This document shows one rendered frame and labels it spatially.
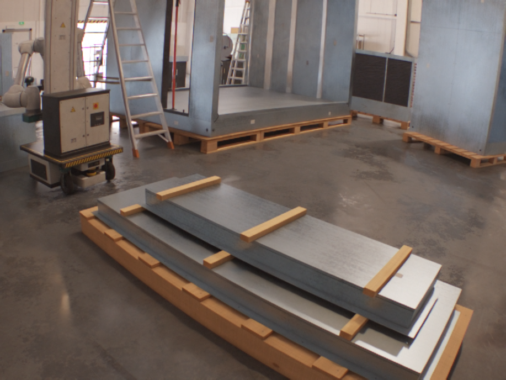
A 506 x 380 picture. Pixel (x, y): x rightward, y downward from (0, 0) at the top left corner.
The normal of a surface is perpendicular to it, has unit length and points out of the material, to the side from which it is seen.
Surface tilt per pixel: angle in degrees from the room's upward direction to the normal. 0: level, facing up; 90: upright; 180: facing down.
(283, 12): 90
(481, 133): 90
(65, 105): 90
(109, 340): 0
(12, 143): 90
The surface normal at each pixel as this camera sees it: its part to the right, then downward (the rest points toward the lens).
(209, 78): -0.66, 0.22
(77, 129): 0.83, 0.25
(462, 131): -0.88, 0.12
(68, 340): 0.07, -0.93
